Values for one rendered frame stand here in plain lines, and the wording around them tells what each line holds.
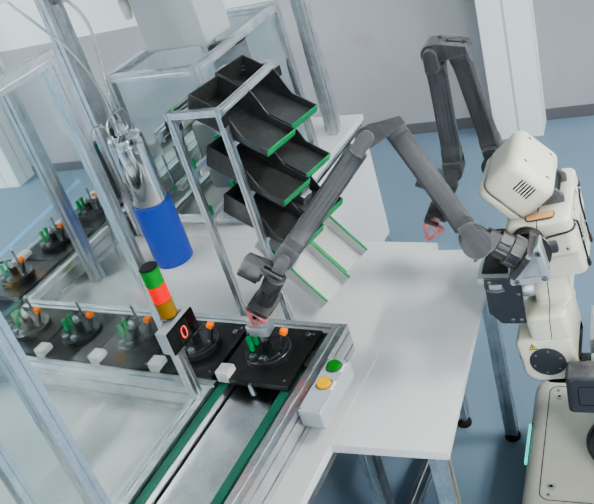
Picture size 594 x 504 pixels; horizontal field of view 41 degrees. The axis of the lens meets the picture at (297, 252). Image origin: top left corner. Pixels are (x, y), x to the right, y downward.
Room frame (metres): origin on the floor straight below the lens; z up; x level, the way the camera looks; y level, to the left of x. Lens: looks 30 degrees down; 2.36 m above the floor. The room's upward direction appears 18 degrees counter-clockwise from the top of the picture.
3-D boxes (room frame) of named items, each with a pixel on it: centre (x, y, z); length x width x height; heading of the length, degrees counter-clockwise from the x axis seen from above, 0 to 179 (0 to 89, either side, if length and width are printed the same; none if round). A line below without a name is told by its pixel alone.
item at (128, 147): (2.81, 0.48, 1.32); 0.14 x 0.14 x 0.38
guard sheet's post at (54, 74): (1.79, 0.40, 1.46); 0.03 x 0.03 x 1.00; 55
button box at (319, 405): (1.67, 0.04, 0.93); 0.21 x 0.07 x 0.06; 145
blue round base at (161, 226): (2.81, 0.48, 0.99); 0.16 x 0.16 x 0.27
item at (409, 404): (1.96, -0.11, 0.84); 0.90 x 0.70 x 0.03; 151
